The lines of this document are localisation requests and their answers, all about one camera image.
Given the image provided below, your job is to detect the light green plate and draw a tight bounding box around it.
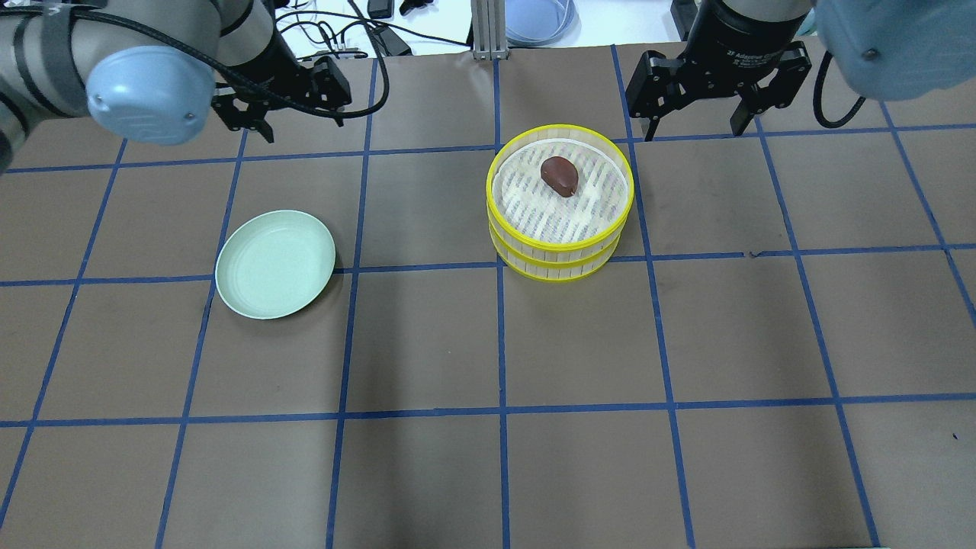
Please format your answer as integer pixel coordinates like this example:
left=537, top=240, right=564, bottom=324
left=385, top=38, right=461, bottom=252
left=215, top=210, right=337, bottom=320

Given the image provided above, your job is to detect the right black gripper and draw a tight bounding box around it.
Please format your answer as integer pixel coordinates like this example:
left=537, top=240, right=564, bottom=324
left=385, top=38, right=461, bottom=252
left=625, top=41, right=812, bottom=142

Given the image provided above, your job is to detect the aluminium frame post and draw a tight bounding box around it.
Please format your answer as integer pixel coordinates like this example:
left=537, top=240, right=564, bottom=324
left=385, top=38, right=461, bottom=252
left=470, top=0, right=509, bottom=60

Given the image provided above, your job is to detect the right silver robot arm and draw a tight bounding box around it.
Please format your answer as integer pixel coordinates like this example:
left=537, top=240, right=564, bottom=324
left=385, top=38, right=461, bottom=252
left=625, top=1, right=975, bottom=140

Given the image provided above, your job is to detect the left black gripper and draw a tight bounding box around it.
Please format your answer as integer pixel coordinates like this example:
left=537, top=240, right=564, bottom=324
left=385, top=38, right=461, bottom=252
left=210, top=56, right=352, bottom=145

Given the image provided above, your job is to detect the brown bun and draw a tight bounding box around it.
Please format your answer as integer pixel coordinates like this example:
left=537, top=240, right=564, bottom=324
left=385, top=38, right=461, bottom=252
left=540, top=156, right=580, bottom=198

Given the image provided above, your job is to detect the centre yellow-rimmed bamboo steamer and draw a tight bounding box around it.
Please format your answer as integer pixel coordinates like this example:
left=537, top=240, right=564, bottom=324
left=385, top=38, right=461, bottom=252
left=488, top=218, right=623, bottom=284

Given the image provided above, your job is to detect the side yellow-rimmed bamboo steamer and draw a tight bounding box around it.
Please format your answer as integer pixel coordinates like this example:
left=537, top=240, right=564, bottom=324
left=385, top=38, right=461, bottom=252
left=485, top=124, right=635, bottom=263

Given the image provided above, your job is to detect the black power adapter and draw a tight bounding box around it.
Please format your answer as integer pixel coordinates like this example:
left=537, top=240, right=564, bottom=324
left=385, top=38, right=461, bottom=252
left=369, top=27, right=413, bottom=58

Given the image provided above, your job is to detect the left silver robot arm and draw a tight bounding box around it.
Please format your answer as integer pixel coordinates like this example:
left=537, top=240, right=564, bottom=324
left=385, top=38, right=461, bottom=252
left=1, top=1, right=352, bottom=169

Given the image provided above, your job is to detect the blue plate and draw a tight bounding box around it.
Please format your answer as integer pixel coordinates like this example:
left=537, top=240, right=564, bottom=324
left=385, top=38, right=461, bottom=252
left=503, top=1, right=576, bottom=47

